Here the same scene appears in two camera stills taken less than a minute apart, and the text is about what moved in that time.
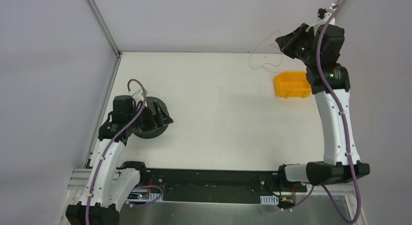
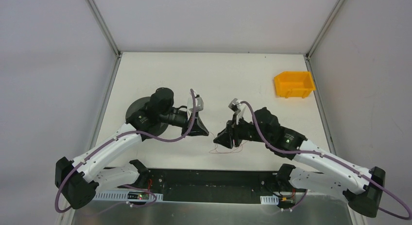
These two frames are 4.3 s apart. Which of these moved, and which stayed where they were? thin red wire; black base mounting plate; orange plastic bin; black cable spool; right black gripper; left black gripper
Moved: thin red wire; right black gripper; left black gripper
Stayed: black base mounting plate; black cable spool; orange plastic bin
